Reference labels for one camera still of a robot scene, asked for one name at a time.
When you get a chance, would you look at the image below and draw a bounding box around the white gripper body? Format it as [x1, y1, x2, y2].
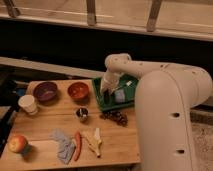
[100, 70, 120, 93]

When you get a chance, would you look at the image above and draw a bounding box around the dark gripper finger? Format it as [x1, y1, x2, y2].
[103, 91, 110, 104]

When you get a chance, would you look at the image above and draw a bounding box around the white handled brush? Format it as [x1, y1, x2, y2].
[111, 81, 132, 94]

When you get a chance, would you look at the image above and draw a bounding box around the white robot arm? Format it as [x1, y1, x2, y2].
[100, 53, 213, 171]

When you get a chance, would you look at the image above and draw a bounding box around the green tray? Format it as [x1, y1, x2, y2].
[92, 75, 138, 112]

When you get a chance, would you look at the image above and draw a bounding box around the pale blue sponge block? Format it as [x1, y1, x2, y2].
[114, 89, 125, 103]

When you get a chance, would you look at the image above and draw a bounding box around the dark grape bunch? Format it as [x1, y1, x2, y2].
[100, 111, 128, 126]

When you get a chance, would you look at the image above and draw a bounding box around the orange bowl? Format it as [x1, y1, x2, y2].
[67, 81, 89, 101]

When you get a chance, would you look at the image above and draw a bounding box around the small metal cup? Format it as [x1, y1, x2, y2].
[76, 108, 88, 122]

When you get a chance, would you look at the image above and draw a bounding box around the orange carrot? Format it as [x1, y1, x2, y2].
[74, 131, 82, 161]

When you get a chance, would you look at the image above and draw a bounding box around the wooden board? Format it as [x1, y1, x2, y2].
[0, 80, 140, 171]

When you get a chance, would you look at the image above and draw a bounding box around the purple bowl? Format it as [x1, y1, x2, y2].
[33, 81, 58, 102]

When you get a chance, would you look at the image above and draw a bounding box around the grey blue cloth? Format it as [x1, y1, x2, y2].
[50, 129, 76, 164]

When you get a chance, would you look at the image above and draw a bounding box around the white paper cup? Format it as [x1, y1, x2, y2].
[18, 95, 38, 115]

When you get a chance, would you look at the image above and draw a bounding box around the red apple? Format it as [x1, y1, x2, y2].
[8, 135, 28, 153]

